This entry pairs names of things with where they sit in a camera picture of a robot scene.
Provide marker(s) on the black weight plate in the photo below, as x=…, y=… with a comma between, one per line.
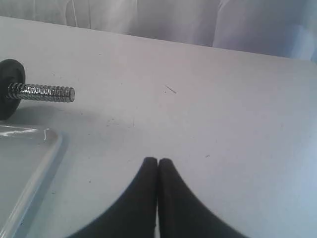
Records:
x=11, y=71

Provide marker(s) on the white plastic tray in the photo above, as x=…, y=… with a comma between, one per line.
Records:
x=26, y=155

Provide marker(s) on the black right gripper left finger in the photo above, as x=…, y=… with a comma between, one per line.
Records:
x=133, y=214

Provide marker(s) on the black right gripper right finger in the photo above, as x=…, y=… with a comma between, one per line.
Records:
x=181, y=214

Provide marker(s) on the white backdrop curtain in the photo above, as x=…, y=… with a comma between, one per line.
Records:
x=284, y=28

